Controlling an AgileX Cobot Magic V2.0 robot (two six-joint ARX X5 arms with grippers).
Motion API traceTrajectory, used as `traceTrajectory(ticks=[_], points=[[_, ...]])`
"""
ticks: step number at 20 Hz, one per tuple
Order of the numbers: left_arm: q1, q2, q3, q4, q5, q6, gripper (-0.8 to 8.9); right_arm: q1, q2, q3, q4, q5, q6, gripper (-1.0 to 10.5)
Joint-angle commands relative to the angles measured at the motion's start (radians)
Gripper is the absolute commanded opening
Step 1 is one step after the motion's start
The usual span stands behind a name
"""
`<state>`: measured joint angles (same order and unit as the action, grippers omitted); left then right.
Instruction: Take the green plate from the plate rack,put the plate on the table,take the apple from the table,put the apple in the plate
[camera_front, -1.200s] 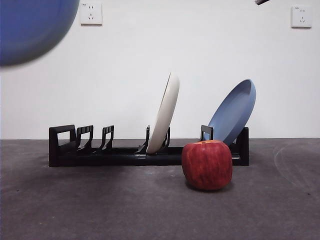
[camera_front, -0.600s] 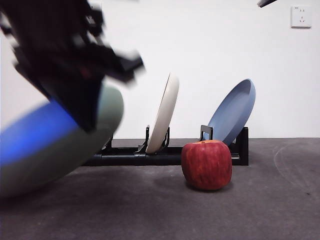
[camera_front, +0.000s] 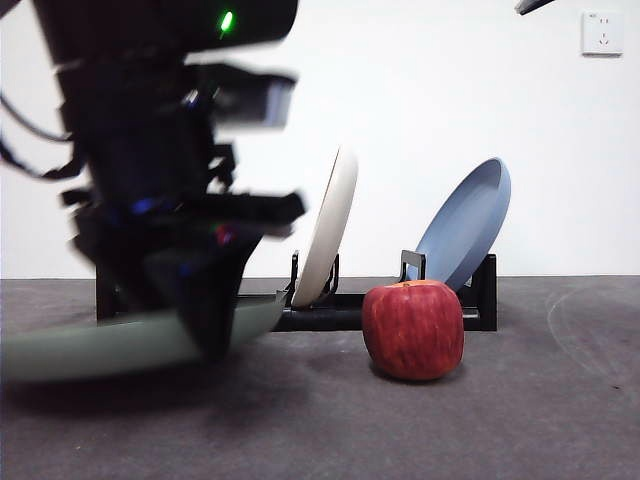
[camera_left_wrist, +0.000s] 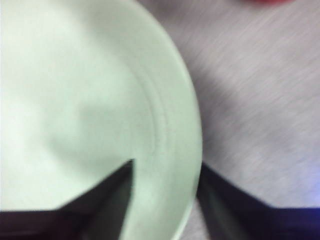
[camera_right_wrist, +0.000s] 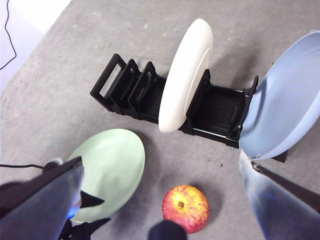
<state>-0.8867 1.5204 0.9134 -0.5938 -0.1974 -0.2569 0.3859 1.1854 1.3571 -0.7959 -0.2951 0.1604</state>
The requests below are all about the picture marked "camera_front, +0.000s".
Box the red apple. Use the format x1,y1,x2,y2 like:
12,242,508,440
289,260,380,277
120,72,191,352
361,279,465,382

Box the blue plate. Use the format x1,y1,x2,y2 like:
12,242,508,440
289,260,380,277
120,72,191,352
405,157,513,294

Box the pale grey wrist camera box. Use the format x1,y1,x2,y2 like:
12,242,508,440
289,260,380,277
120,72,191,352
212,73,296,130

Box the cream plate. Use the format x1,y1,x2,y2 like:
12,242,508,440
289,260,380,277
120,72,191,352
291,144,360,309

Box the green plate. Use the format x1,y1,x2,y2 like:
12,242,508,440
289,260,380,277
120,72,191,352
0,292,287,386

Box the black plate rack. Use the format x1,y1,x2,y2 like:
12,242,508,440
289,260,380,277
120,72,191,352
94,252,499,333

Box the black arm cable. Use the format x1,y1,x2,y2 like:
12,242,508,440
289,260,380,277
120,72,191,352
0,93,74,142
0,132,89,182

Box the white wall socket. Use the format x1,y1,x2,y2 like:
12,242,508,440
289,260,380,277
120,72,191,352
580,10,625,58

